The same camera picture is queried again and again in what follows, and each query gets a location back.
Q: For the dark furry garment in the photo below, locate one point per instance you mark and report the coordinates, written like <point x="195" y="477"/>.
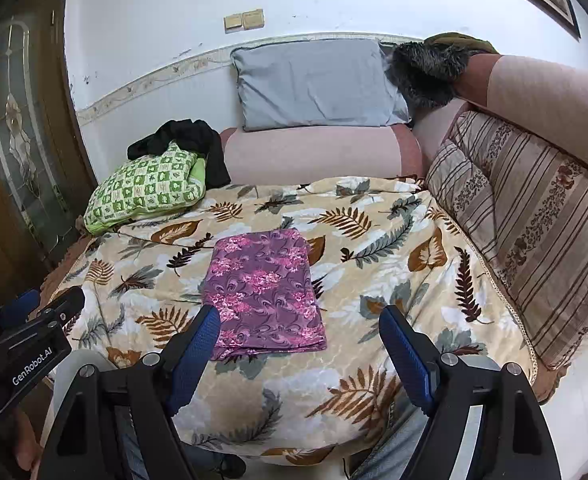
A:
<point x="424" y="75"/>

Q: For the olive green cloth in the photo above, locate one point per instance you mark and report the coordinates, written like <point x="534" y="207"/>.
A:
<point x="464" y="42"/>

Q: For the grey pillow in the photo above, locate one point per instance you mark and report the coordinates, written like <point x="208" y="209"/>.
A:
<point x="319" y="85"/>

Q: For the person's left jeans leg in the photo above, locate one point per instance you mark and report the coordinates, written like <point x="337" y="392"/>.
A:
<point x="129" y="452"/>

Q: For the person's left hand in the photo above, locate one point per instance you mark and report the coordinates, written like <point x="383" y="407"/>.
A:
<point x="26" y="440"/>

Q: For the wooden door with glass panel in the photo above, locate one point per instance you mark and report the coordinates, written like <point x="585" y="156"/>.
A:
<point x="23" y="160"/>

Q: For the person's right jeans leg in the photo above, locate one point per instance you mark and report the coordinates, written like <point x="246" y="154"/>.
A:
<point x="394" y="452"/>

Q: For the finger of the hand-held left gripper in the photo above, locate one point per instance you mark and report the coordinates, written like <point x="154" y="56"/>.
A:
<point x="66" y="305"/>
<point x="18" y="306"/>

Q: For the black garment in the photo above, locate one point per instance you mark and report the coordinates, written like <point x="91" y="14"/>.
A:
<point x="188" y="135"/>

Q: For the striped floral sofa cushion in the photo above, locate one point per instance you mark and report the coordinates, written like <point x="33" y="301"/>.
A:
<point x="479" y="240"/>
<point x="549" y="160"/>

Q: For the beige light switch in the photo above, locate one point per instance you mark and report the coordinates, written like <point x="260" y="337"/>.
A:
<point x="233" y="22"/>
<point x="253" y="18"/>

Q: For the beige leaf-print blanket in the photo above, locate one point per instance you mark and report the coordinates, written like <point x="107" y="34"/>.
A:
<point x="364" y="280"/>

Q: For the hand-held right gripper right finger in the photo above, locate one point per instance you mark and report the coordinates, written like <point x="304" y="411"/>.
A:
<point x="406" y="360"/>

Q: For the purple floral garment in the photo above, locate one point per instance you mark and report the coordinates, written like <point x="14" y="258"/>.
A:
<point x="264" y="295"/>

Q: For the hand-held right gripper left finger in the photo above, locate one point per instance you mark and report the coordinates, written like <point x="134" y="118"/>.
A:
<point x="193" y="360"/>

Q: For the green patterned pillow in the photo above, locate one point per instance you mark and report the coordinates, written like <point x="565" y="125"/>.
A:
<point x="148" y="185"/>

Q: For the person's jeans leg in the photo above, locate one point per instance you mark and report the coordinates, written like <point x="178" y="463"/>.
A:
<point x="394" y="452"/>
<point x="129" y="452"/>

